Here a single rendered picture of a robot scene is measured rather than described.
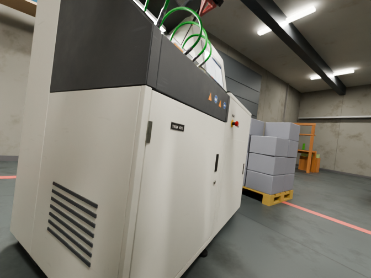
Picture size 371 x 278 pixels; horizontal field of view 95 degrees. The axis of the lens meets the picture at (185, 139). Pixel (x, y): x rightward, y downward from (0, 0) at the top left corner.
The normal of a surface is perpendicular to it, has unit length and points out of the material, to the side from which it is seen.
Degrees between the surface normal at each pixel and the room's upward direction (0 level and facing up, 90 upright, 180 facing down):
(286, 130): 90
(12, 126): 90
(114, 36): 90
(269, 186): 90
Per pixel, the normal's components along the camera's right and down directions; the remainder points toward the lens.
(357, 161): -0.80, -0.10
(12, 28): 0.59, 0.07
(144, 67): -0.51, -0.06
